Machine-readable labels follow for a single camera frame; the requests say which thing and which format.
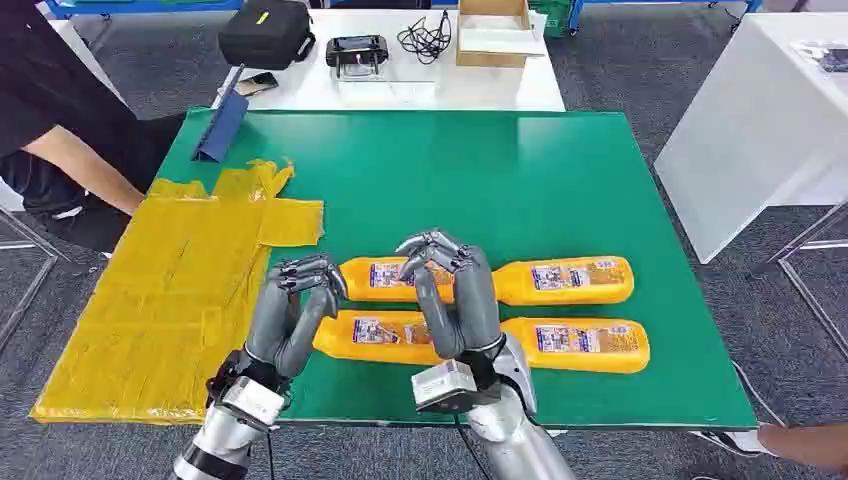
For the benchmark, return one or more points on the metal table leg frame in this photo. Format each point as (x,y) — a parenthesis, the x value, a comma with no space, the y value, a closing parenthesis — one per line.
(811,291)
(30,278)

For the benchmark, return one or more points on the orange drink bottle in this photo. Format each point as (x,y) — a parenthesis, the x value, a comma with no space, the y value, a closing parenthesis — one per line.
(616,348)
(361,281)
(344,338)
(596,281)

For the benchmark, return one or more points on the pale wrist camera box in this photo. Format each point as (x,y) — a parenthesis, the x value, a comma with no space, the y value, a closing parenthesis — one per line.
(252,399)
(442,386)

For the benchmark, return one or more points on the white shoe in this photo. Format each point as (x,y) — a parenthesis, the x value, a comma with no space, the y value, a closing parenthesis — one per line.
(735,442)

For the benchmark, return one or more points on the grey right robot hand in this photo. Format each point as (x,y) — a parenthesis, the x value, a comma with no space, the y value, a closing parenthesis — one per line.
(474,305)

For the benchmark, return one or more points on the smartphone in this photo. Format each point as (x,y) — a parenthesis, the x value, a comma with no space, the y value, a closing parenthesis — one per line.
(257,83)

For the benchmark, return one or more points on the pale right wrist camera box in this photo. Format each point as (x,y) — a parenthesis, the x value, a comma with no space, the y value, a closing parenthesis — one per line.
(442,386)

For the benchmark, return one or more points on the yellow sheet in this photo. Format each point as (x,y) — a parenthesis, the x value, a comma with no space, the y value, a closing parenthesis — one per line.
(172,298)

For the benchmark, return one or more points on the green plastic crate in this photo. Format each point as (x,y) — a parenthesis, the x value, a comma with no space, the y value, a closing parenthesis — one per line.
(553,14)

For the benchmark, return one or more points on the blue metal rack frame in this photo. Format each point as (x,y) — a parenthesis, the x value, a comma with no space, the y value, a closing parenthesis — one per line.
(132,6)

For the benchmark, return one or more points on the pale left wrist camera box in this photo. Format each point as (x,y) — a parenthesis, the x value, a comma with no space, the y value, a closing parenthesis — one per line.
(252,399)

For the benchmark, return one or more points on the dark item on side table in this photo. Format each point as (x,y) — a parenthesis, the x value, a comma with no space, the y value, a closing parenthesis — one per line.
(825,56)

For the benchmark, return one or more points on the black handheld controller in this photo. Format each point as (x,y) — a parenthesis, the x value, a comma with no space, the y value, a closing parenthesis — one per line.
(356,51)

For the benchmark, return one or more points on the green table mat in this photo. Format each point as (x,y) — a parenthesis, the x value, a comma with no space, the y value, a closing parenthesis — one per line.
(530,185)

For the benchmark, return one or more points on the cardboard box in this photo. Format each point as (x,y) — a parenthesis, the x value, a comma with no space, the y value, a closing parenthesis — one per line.
(493,40)

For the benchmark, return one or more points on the blue folder stand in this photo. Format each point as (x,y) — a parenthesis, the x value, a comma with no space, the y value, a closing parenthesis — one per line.
(222,129)

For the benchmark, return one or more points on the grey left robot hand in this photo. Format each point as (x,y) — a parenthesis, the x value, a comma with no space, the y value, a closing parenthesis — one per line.
(278,324)

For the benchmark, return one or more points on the person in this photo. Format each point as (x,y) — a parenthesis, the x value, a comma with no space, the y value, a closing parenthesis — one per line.
(60,86)

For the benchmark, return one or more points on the black carry bag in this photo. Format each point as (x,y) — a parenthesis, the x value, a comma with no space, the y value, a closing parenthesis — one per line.
(265,33)

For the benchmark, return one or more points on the white side table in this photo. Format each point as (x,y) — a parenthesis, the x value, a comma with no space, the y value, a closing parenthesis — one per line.
(748,132)

